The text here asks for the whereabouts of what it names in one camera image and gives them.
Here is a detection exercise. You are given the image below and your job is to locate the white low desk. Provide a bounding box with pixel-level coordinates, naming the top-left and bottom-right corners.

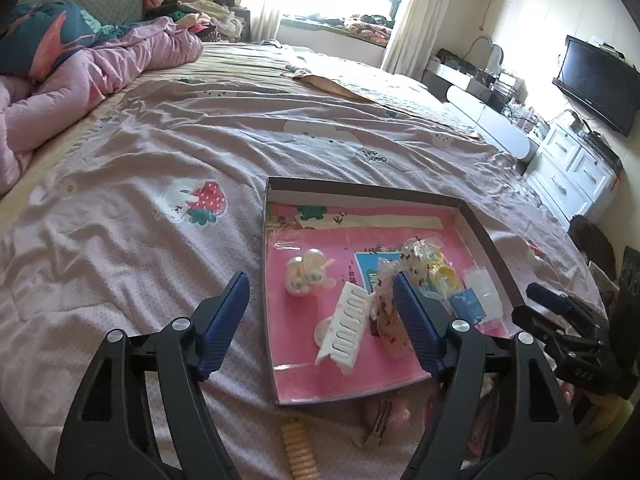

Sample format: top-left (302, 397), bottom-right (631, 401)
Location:
top-left (421, 49), bottom-right (536, 163)

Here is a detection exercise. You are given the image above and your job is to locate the pile of clothes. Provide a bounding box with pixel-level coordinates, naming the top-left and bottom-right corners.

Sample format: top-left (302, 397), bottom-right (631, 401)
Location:
top-left (144, 0), bottom-right (252, 44)

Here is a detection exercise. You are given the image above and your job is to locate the pink hair accessory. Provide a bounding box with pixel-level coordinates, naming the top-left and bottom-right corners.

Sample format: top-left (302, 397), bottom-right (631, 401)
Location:
top-left (364, 402), bottom-right (412, 426)

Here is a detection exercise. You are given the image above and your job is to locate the cream curtain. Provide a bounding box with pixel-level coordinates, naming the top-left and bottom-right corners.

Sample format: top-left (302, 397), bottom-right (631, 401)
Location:
top-left (380, 0), bottom-right (454, 79)

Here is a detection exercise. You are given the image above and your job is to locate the dotted fabric bow scrunchie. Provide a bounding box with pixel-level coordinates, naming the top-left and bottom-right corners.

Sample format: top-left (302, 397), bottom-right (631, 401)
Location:
top-left (374, 237), bottom-right (443, 361)

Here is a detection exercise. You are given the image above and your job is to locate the white hair claw clip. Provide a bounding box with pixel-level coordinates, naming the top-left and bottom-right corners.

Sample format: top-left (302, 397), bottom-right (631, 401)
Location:
top-left (315, 281), bottom-right (377, 374)

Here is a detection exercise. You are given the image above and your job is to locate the yellow hair ties packet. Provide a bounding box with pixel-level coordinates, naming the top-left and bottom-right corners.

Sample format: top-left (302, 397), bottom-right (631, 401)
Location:
top-left (429, 254), bottom-right (459, 297)

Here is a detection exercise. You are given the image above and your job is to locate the small cream hair claw clip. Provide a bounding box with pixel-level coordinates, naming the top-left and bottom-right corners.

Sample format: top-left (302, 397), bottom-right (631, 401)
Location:
top-left (285, 249), bottom-right (337, 297)

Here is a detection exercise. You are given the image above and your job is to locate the dark floral quilt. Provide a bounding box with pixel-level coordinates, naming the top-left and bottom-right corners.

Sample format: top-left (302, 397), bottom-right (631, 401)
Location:
top-left (0, 0), bottom-right (132, 82)

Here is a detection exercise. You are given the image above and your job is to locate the brown furry cushion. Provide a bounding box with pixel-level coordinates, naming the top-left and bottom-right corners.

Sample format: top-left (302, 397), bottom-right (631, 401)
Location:
top-left (567, 215), bottom-right (617, 281)

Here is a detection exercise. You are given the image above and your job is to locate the white drawer cabinet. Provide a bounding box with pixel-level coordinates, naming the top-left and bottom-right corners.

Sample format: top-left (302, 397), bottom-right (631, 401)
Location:
top-left (524, 124), bottom-right (622, 222)

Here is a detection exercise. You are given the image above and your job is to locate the small blue box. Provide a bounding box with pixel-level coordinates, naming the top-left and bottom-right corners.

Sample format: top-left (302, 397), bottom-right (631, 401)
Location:
top-left (449, 287), bottom-right (488, 324)

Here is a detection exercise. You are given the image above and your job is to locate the pink duvet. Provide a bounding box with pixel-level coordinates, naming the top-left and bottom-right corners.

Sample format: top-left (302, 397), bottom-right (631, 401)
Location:
top-left (0, 16), bottom-right (204, 197)

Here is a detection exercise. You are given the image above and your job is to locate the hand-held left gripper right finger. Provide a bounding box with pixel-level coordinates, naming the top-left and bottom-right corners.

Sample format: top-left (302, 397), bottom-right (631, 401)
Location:
top-left (391, 270), bottom-right (583, 480)

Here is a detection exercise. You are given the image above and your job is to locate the flat screen television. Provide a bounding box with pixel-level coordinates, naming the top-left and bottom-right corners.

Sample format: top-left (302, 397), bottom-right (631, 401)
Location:
top-left (552, 35), bottom-right (637, 137)

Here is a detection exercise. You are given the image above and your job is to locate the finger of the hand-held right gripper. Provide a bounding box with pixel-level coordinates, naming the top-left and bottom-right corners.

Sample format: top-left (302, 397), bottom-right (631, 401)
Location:
top-left (511, 305), bottom-right (576, 356)
top-left (526, 282), bottom-right (601, 331)

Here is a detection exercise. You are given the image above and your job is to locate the shallow pink-lined cardboard box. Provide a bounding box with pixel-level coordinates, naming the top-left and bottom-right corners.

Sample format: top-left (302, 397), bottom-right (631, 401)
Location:
top-left (262, 176), bottom-right (531, 407)

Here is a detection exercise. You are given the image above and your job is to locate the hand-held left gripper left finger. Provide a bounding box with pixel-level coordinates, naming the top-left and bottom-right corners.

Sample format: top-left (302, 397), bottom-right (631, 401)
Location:
top-left (55, 271), bottom-right (251, 480)

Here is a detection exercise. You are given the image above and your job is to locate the clutter on window sill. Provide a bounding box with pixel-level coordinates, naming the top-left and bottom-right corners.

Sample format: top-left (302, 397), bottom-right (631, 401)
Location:
top-left (342, 12), bottom-right (397, 42)

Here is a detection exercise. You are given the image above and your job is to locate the yellow spiral hair tie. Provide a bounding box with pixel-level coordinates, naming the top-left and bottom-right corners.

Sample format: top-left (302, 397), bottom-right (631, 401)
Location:
top-left (280, 419), bottom-right (321, 480)

